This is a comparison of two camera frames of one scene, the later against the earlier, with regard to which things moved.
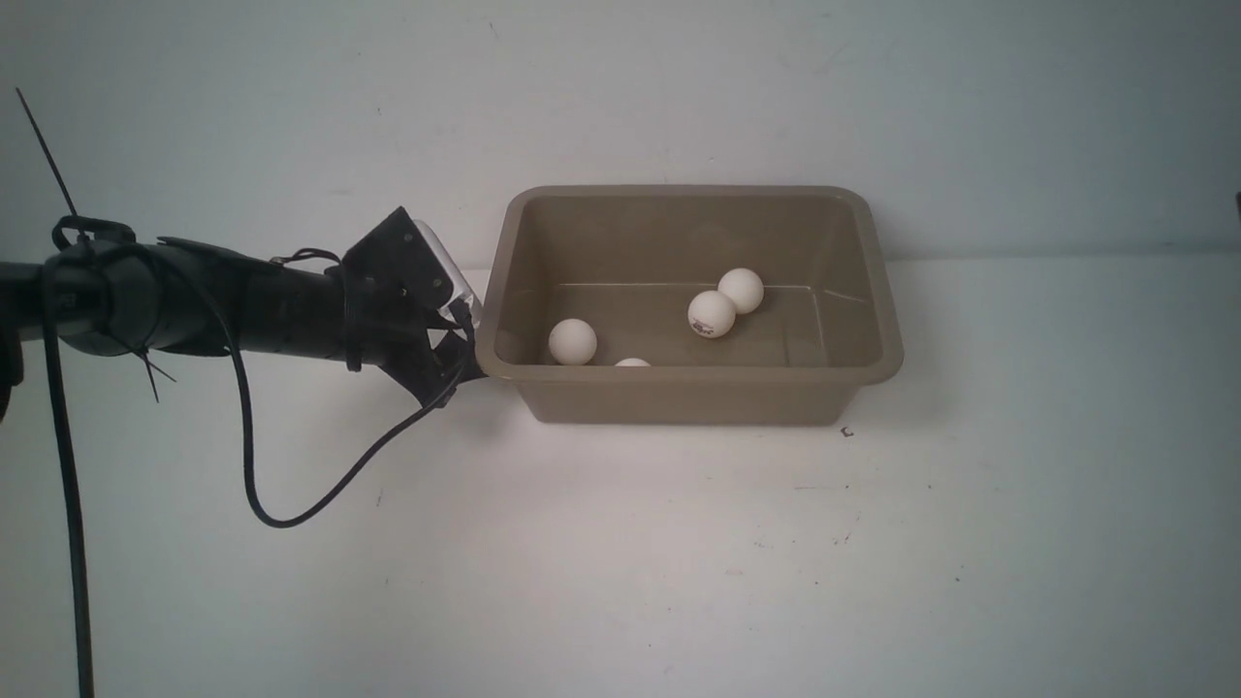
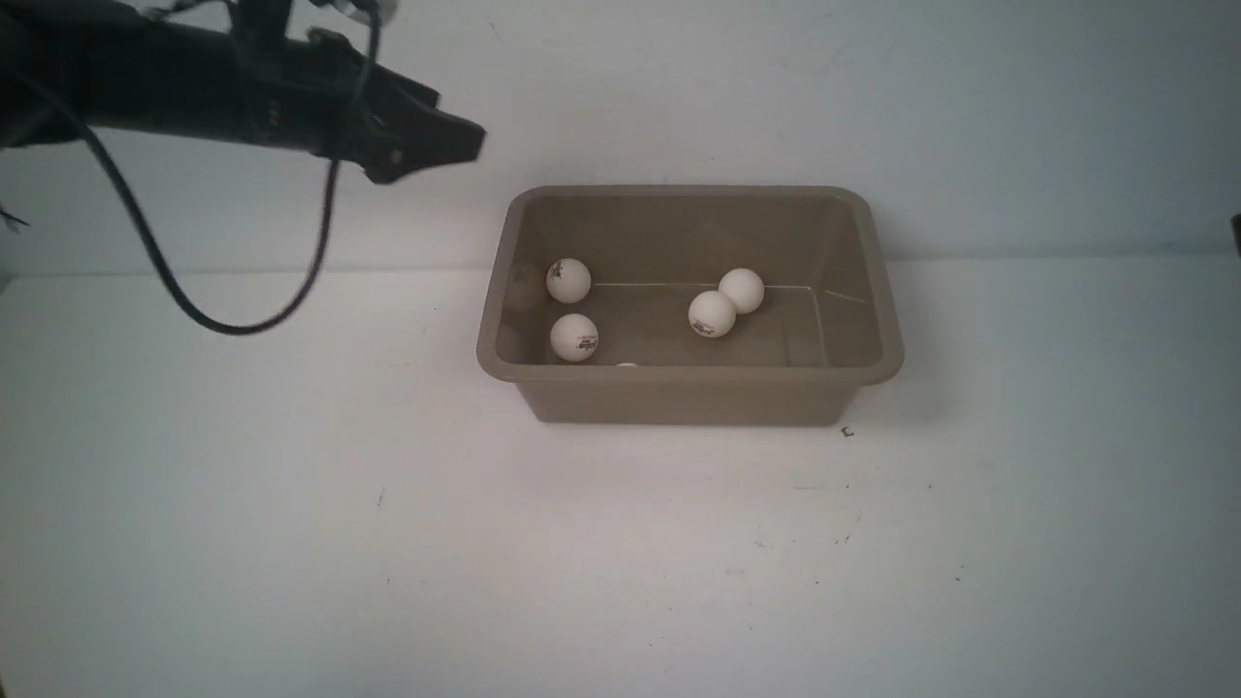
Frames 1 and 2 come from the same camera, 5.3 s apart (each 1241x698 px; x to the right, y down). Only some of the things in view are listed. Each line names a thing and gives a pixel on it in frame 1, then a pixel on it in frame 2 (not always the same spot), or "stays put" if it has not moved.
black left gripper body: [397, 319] → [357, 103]
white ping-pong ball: [712, 314] stays put
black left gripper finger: [461, 362] → [443, 139]
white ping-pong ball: [572, 341] stays put
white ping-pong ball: [744, 288] stays put
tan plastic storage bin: [689, 304] stays put
